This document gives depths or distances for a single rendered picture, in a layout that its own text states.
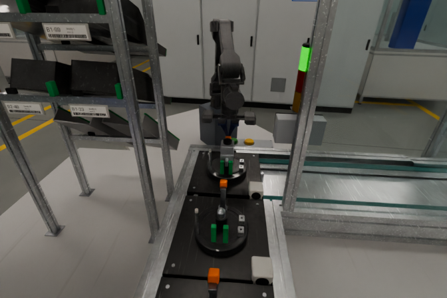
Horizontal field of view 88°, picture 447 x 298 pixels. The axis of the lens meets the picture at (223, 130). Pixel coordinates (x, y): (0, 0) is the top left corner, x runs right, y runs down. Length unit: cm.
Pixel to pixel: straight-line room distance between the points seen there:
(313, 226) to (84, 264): 66
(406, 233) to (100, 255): 89
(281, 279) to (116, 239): 49
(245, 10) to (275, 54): 74
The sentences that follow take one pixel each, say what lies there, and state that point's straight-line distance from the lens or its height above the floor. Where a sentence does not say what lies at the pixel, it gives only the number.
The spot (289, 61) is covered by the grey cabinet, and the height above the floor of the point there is 78.
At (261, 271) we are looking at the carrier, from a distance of 58.
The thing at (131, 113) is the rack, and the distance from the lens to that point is 54.
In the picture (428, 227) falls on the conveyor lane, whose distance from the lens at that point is 93.
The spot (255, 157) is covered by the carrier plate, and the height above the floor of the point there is 97.
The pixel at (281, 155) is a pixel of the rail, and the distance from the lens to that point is 98.
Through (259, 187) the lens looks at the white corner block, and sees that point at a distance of 75.
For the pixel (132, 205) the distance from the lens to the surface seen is 92.
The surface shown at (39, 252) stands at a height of 86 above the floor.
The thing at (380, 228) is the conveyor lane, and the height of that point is 92.
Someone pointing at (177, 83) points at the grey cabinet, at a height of 36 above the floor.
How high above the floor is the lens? 148
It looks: 28 degrees down
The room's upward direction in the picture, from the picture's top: 1 degrees clockwise
